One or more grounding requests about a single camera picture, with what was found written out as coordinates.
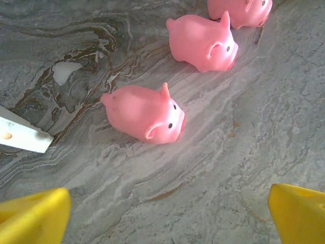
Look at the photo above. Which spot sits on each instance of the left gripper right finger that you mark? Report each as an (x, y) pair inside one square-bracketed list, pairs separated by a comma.
[(299, 218)]

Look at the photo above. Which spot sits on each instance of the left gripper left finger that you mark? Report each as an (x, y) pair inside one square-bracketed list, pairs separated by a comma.
[(33, 218)]

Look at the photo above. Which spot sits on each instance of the wooden two-tier shelf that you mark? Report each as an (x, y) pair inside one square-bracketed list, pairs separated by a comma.
[(20, 134)]

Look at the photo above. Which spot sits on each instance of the pink plastic pig toy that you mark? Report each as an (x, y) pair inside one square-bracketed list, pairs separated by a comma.
[(198, 43), (238, 12), (142, 114)]

